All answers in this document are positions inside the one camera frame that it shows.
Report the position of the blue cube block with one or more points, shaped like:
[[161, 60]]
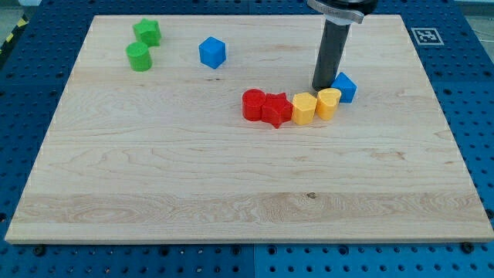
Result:
[[212, 52]]

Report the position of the white fiducial marker tag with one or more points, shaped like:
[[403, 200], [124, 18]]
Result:
[[426, 36]]

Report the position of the red cylinder block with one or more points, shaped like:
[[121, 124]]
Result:
[[252, 103]]

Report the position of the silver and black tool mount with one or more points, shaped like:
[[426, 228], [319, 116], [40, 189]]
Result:
[[343, 12]]

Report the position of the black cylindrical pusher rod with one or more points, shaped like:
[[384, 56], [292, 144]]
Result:
[[332, 44]]

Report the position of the light wooden board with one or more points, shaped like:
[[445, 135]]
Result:
[[165, 156]]

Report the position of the green star block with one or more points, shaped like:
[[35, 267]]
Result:
[[148, 32]]

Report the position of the red star block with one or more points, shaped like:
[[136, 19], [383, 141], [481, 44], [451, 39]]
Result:
[[276, 110]]

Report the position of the blue triangle block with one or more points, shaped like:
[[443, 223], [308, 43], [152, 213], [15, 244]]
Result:
[[346, 86]]

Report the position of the green cylinder block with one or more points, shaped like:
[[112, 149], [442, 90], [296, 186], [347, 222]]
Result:
[[139, 56]]

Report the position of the yellow pentagon block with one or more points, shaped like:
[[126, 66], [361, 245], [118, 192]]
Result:
[[304, 105]]

